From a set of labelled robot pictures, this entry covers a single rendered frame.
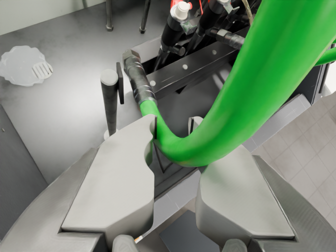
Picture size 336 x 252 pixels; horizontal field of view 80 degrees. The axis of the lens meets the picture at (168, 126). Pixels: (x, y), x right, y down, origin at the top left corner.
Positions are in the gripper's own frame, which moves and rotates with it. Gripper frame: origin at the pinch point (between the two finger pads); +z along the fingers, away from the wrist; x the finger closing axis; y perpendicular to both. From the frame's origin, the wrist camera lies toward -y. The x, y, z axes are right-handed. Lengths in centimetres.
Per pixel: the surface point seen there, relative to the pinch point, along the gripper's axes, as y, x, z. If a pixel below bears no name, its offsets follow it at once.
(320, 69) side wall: 4.3, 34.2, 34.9
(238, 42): -1.9, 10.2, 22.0
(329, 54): -2.5, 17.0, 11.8
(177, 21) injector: -4.5, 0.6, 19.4
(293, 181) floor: 106, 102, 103
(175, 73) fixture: 5.1, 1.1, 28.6
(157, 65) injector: 4.0, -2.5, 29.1
